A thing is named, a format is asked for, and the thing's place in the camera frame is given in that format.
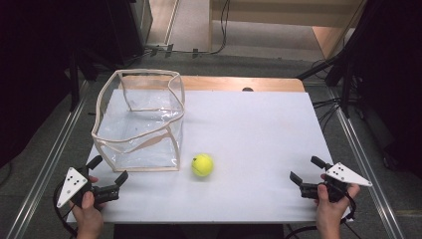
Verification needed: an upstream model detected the black hanging cable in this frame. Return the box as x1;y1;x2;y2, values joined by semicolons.
190;0;232;57

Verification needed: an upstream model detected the black metal stand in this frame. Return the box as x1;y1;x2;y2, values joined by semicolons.
296;49;354;119
68;49;101;113

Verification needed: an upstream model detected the light wooden furniture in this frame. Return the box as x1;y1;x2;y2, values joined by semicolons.
208;0;366;61

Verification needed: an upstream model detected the left hand-held gripper black cable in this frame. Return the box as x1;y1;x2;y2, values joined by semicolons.
53;181;79;238

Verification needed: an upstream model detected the clear plastic bag beige trim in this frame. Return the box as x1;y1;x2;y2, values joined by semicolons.
91;68;186;173

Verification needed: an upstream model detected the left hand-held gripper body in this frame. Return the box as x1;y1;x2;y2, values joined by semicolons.
56;164;120;209

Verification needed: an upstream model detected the black cabinet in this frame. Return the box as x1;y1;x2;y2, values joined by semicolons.
107;0;154;66

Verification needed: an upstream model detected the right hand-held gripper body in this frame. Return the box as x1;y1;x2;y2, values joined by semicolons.
299;161;373;204

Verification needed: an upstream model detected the white table board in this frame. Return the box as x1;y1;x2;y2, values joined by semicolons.
66;89;354;224

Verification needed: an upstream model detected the hand-held gripper black cable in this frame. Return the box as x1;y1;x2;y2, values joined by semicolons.
284;192;358;239
53;181;79;238

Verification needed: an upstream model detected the yellow tennis ball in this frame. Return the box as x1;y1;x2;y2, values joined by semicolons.
191;152;215;177

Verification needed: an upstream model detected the wooden table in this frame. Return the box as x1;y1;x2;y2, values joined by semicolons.
118;75;307;94

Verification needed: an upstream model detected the person's right hand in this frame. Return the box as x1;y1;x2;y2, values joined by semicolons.
313;173;361;231

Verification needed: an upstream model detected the dark curtain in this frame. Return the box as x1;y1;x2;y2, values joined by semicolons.
351;0;422;178
0;0;112;168

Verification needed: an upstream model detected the person's left hand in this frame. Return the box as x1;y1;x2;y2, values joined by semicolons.
68;175;106;239

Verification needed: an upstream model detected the metal floor rail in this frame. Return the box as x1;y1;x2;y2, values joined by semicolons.
4;79;91;239
327;87;405;239

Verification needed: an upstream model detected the right hand-held gripper black cable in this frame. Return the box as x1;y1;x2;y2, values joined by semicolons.
284;192;358;239

